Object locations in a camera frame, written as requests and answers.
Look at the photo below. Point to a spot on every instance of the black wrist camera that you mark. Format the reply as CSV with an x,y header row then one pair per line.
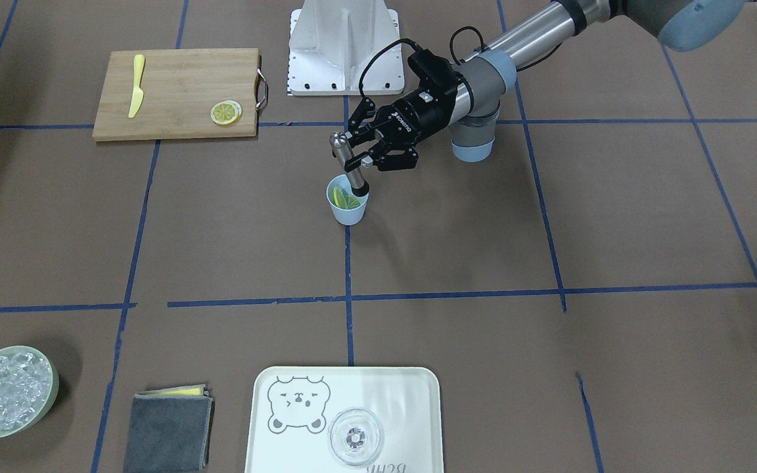
x,y
435,74

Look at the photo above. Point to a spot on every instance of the steel muddler with black tip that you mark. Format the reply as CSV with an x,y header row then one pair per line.
x,y
342,151

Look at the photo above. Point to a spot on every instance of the cream bear tray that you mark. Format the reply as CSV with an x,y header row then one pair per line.
x,y
293,409

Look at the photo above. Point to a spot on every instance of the wooden cutting board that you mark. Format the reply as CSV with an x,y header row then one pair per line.
x,y
180,88

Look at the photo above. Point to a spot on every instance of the lemon slice on board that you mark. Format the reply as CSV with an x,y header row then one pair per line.
x,y
226,112

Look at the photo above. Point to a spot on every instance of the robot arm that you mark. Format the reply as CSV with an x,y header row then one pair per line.
x,y
465,95

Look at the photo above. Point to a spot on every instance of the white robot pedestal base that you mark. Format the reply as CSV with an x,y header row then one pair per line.
x,y
331,43

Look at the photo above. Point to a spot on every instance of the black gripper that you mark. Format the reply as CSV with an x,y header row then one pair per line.
x,y
418,117

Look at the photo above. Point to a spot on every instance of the light blue plastic cup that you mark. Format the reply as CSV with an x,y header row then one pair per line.
x,y
344,217

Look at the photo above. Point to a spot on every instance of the yellow plastic knife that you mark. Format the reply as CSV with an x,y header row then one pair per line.
x,y
137,94

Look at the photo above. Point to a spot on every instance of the clear wine glass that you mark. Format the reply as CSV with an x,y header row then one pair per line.
x,y
356,437

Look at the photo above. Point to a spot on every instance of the green lime slice in cup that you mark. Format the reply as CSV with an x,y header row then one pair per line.
x,y
349,202

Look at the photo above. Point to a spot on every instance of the green bowl of ice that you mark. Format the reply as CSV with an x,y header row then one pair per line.
x,y
29,385

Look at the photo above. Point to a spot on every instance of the grey folded cloth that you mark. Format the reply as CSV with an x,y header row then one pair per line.
x,y
169,430

